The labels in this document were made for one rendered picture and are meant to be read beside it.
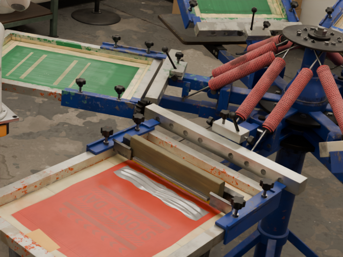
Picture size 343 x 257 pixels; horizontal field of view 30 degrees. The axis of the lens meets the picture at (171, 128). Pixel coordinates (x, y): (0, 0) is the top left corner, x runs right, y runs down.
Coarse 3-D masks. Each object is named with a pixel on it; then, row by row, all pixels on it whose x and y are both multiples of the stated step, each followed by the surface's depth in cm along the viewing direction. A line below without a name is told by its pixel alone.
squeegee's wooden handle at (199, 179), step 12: (132, 144) 217; (144, 144) 213; (132, 156) 219; (144, 156) 215; (156, 156) 211; (168, 156) 208; (168, 168) 209; (180, 168) 205; (192, 168) 203; (180, 180) 207; (192, 180) 203; (204, 180) 200; (216, 180) 198; (204, 192) 202; (216, 192) 198
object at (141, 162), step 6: (138, 162) 216; (144, 162) 215; (150, 168) 213; (156, 168) 212; (162, 174) 210; (174, 180) 207; (180, 186) 206; (186, 186) 205; (192, 192) 203; (198, 192) 203; (204, 198) 201
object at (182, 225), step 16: (176, 192) 208; (144, 208) 198; (160, 208) 199; (208, 208) 202; (176, 224) 193; (192, 224) 194; (80, 240) 181; (96, 240) 182; (160, 240) 185; (176, 240) 186; (80, 256) 174; (96, 256) 175; (112, 256) 176; (128, 256) 177; (144, 256) 178
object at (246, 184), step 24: (168, 144) 230; (48, 168) 205; (72, 168) 209; (216, 168) 218; (0, 192) 191; (24, 192) 196; (0, 216) 180; (24, 240) 172; (192, 240) 181; (216, 240) 186
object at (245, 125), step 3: (240, 123) 239; (243, 123) 240; (246, 123) 240; (249, 123) 240; (243, 126) 237; (246, 126) 238; (249, 126) 238; (252, 126) 238; (255, 126) 238; (249, 129) 236; (252, 129) 236; (255, 129) 238; (252, 132) 237; (255, 132) 239; (219, 135) 229; (249, 135) 236; (252, 135) 238; (255, 135) 240
